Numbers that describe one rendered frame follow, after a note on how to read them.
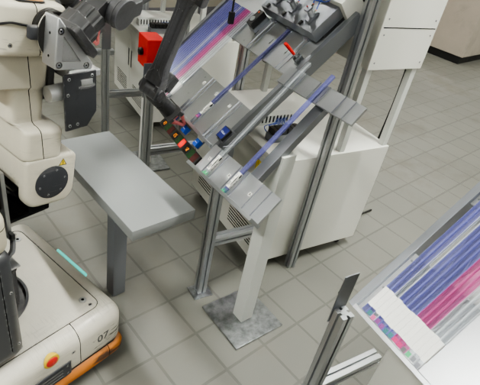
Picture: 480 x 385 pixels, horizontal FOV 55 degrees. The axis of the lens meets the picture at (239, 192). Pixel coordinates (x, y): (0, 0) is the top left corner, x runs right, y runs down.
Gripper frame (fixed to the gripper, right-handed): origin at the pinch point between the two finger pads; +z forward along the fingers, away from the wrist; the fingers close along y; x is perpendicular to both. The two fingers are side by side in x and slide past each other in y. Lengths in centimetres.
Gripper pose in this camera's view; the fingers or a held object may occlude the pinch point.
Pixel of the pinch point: (183, 123)
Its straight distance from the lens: 181.4
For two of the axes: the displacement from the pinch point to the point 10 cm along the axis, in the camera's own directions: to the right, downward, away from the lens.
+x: -7.3, 6.8, 0.6
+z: 4.8, 4.5, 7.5
